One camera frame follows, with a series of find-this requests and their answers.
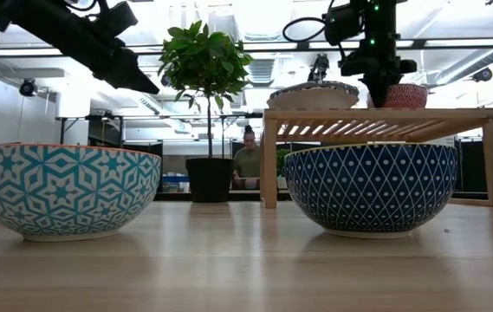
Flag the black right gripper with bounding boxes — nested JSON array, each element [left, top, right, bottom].
[[341, 45, 418, 108]]

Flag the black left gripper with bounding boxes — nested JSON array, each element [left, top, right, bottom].
[[62, 1, 160, 94]]

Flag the blue bowl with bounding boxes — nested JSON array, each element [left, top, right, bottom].
[[366, 83, 429, 109]]

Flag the blue white patterned plate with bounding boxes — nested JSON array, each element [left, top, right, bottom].
[[266, 88, 360, 110], [270, 81, 360, 94]]

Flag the yellow bowl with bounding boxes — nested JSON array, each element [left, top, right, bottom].
[[283, 142, 458, 240]]

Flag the orange bowl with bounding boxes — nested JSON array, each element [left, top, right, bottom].
[[0, 143, 163, 243]]

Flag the wooden slatted shelf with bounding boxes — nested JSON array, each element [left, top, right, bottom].
[[259, 107, 493, 210]]

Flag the black round spotlight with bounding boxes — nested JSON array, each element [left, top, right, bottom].
[[471, 67, 493, 84], [18, 77, 39, 98]]

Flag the blue storage bins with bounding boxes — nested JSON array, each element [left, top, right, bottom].
[[162, 174, 191, 194]]

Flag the small plant in white pot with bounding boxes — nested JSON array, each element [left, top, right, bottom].
[[276, 148, 290, 191]]

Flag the green plant in black pot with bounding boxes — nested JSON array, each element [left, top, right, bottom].
[[158, 19, 255, 204]]

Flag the person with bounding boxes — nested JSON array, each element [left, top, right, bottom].
[[231, 124, 263, 191]]

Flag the dark hanging camera rig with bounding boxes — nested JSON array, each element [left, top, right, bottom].
[[308, 53, 331, 83]]

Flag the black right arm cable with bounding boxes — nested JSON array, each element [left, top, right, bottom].
[[282, 16, 330, 44]]

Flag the black metal table frame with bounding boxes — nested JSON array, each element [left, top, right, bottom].
[[154, 192, 493, 207]]

